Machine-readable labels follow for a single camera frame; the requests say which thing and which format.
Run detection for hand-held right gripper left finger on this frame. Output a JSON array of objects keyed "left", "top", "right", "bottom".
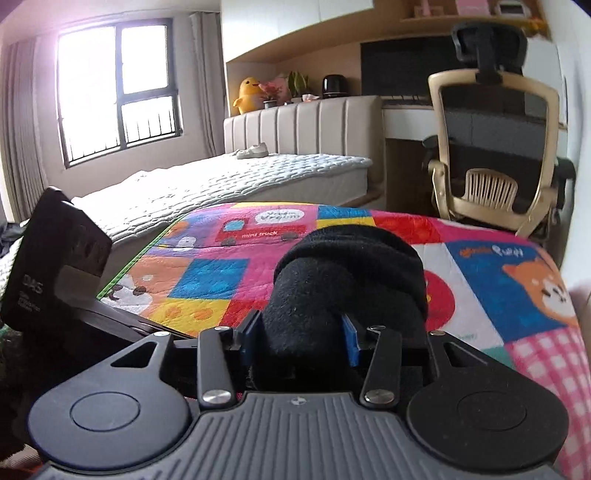
[{"left": 108, "top": 310, "right": 260, "bottom": 408}]

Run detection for grey curtain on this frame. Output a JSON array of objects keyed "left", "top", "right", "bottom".
[
  {"left": 0, "top": 36, "right": 51, "bottom": 223},
  {"left": 188, "top": 11, "right": 228, "bottom": 158}
]

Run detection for black framed window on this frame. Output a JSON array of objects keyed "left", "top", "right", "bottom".
[{"left": 55, "top": 17, "right": 184, "bottom": 169}]

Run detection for white overhead cabinet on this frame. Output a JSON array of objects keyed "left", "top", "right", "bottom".
[{"left": 220, "top": 0, "right": 376, "bottom": 63}]

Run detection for beige mesh office chair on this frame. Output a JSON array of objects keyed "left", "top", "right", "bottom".
[{"left": 422, "top": 22, "right": 578, "bottom": 241}]

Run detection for white desk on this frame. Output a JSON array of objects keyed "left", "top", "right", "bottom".
[{"left": 382, "top": 98, "right": 570, "bottom": 140}]

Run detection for pink box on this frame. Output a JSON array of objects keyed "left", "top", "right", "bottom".
[{"left": 455, "top": 0, "right": 493, "bottom": 16}]

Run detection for yellow duck plush toy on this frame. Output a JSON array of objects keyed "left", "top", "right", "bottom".
[{"left": 232, "top": 76, "right": 267, "bottom": 116}]

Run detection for white quilted bed mattress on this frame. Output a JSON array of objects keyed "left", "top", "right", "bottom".
[{"left": 69, "top": 152, "right": 375, "bottom": 247}]

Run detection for colourful cartoon printed mat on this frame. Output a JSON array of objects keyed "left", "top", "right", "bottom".
[{"left": 95, "top": 202, "right": 591, "bottom": 480}]

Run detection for black knit garment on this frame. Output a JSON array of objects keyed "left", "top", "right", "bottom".
[{"left": 245, "top": 225, "right": 428, "bottom": 393}]

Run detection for beige padded headboard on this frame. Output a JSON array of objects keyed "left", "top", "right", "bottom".
[{"left": 223, "top": 95, "right": 385, "bottom": 158}]

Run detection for small white baby shoe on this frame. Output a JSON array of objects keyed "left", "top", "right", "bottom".
[{"left": 233, "top": 143, "right": 270, "bottom": 160}]

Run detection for black computer monitor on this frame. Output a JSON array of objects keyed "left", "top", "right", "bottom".
[{"left": 360, "top": 39, "right": 462, "bottom": 100}]

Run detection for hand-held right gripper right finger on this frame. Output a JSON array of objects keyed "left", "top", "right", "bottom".
[{"left": 342, "top": 315, "right": 492, "bottom": 409}]

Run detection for small white framed display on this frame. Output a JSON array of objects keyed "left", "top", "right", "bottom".
[{"left": 496, "top": 0, "right": 528, "bottom": 18}]

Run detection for pink potted flowers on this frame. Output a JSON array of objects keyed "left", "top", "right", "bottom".
[{"left": 259, "top": 80, "right": 283, "bottom": 110}]

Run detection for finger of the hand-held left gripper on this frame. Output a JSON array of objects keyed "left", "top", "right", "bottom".
[{"left": 78, "top": 299, "right": 200, "bottom": 343}]

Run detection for white wardrobe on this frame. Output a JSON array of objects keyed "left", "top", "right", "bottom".
[{"left": 554, "top": 9, "right": 591, "bottom": 289}]

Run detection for green potted plant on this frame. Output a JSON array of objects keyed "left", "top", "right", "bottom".
[{"left": 288, "top": 70, "right": 311, "bottom": 100}]

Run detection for black round appliance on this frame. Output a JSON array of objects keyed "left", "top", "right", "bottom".
[{"left": 321, "top": 75, "right": 348, "bottom": 99}]

